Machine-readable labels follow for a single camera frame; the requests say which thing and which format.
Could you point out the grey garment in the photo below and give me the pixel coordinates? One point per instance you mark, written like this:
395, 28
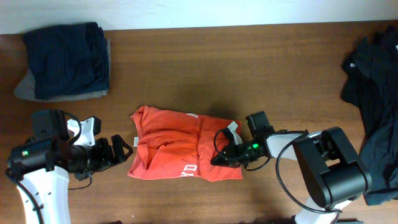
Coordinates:
26, 87

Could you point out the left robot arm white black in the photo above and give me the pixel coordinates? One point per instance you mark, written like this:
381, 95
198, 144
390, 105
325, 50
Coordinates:
61, 146

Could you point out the navy blue garment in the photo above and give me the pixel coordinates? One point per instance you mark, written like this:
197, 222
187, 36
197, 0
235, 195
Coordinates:
68, 60

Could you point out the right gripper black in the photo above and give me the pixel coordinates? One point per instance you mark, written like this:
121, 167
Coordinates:
230, 150

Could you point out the orange red printed t-shirt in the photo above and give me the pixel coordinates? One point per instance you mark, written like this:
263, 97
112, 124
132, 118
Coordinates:
172, 144

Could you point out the pile of dark clothes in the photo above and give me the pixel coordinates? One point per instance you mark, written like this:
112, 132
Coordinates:
371, 86

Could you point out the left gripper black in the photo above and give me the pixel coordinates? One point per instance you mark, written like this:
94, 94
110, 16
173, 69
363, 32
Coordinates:
106, 158

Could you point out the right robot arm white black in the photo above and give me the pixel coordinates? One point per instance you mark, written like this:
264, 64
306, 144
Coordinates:
333, 173

